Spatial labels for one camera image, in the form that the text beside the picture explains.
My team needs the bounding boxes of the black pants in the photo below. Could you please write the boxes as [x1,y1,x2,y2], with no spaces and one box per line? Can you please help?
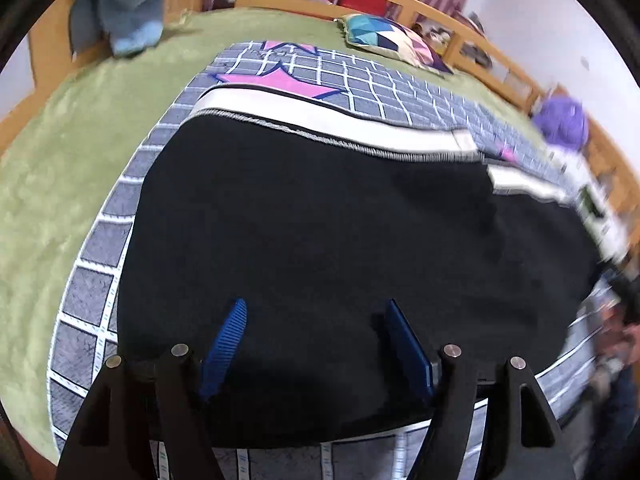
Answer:
[116,87,603,450]

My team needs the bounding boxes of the person's dark trousers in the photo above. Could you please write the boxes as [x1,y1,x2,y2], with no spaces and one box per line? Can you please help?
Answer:
[585,370,640,480]

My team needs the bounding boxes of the purple plush toy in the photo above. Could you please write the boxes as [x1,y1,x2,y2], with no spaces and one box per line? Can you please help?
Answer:
[531,97,591,152]

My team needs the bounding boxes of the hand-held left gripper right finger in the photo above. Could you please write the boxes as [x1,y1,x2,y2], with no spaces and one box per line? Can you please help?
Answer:
[372,299,576,480]

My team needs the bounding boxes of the white floral pillow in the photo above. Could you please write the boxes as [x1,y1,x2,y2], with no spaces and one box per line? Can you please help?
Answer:
[547,142,628,263]

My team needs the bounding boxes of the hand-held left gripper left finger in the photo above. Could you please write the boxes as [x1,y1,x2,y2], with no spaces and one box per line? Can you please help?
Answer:
[56,297,248,480]

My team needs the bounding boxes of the wooden bed frame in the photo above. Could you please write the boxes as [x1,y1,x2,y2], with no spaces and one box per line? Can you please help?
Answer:
[0,0,640,241]

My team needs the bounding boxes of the green bedspread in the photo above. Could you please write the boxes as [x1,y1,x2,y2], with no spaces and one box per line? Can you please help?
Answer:
[0,9,538,466]

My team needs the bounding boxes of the grey checked blanket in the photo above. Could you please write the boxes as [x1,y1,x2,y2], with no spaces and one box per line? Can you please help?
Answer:
[46,39,616,480]

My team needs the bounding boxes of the geometric patterned pillow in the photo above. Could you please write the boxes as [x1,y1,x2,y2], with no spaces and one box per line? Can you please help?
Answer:
[336,13,455,77]

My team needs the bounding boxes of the blue plush toy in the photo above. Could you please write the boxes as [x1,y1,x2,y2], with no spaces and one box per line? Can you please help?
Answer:
[70,0,223,58]

